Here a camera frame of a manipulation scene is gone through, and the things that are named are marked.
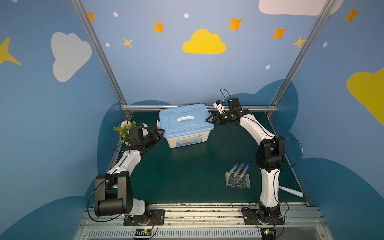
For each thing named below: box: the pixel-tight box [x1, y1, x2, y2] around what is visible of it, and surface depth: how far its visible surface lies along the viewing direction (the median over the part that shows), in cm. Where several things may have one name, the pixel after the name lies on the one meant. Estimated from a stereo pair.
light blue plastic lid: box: [159, 103, 215, 139], surface depth 95 cm
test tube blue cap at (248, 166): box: [240, 163, 251, 180], surface depth 82 cm
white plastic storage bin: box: [165, 130, 211, 149], surface depth 98 cm
